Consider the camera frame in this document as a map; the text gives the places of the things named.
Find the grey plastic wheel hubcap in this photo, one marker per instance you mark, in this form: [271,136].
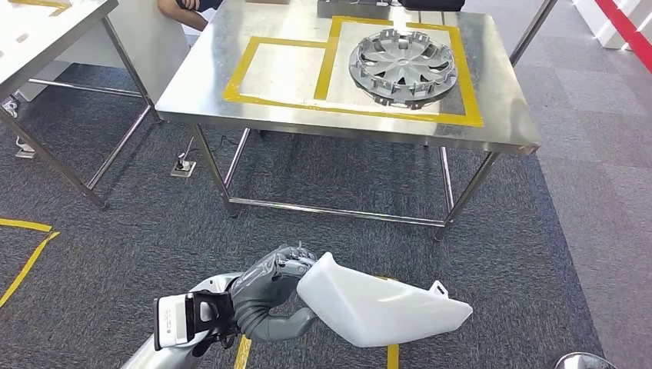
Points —
[402,66]

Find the stainless steel workbench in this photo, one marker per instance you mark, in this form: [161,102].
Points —
[214,76]

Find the black carrying case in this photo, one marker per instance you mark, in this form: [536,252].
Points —
[430,4]

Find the slanted steel pole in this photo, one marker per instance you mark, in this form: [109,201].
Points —
[532,33]

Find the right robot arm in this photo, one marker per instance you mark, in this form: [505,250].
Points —
[586,362]

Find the white plastic car part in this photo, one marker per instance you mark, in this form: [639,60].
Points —
[377,310]

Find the white panel desk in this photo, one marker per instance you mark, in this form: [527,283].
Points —
[148,46]

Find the person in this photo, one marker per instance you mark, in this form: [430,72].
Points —
[178,12]

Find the white-topped steel-legged table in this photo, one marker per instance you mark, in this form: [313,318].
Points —
[30,46]

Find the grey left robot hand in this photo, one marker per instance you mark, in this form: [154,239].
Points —
[265,280]

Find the yellow floor tape angle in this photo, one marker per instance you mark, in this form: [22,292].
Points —
[25,265]

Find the red and white barrier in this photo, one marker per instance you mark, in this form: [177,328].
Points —
[621,25]

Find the grey laptop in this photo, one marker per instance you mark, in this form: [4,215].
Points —
[351,7]

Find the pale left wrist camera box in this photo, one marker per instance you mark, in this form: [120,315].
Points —
[170,321]

